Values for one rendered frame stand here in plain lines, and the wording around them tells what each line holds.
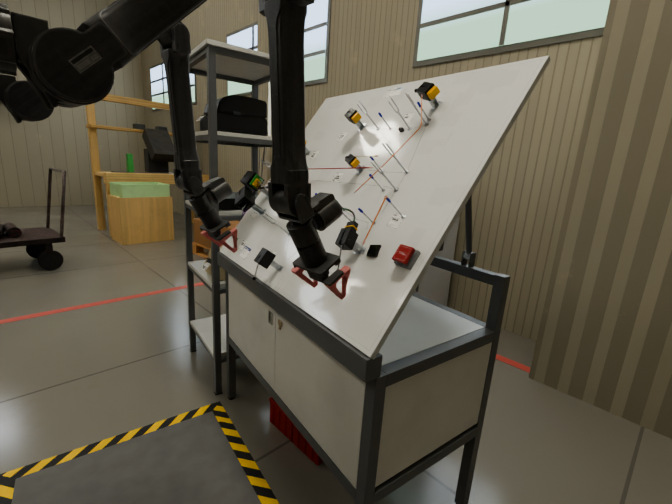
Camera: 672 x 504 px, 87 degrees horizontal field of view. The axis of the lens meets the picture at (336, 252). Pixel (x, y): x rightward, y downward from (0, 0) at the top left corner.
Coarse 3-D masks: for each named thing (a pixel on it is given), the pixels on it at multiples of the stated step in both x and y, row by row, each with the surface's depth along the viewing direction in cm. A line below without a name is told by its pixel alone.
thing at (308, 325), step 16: (224, 256) 174; (240, 272) 157; (256, 288) 143; (272, 304) 132; (288, 304) 122; (288, 320) 123; (304, 320) 113; (320, 336) 106; (336, 336) 101; (336, 352) 100; (352, 352) 94; (352, 368) 94; (368, 368) 90
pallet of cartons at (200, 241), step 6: (198, 222) 478; (234, 222) 476; (198, 228) 480; (222, 228) 443; (228, 228) 435; (198, 234) 483; (198, 240) 485; (204, 240) 474; (210, 240) 463; (192, 246) 496; (198, 246) 492; (204, 246) 475; (210, 246) 465; (198, 252) 494; (204, 252) 497
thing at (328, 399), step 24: (288, 336) 133; (288, 360) 135; (312, 360) 120; (336, 360) 108; (288, 384) 137; (312, 384) 121; (336, 384) 109; (360, 384) 99; (312, 408) 123; (336, 408) 110; (360, 408) 100; (312, 432) 125; (336, 432) 112; (360, 432) 101; (336, 456) 113
